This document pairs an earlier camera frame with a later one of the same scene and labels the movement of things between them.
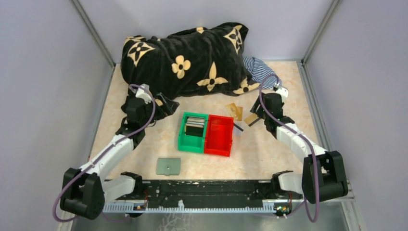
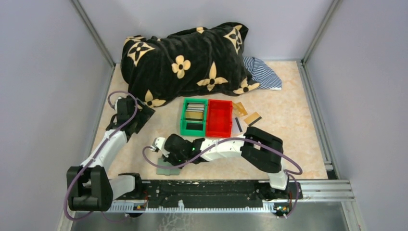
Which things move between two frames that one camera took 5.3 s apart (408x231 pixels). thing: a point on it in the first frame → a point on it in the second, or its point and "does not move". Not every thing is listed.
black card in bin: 194,131 does not move
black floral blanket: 208,58 does not move
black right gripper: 254,108 → 169,158
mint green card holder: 168,166 does not move
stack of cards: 198,122 → 194,112
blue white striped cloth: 258,71 does not move
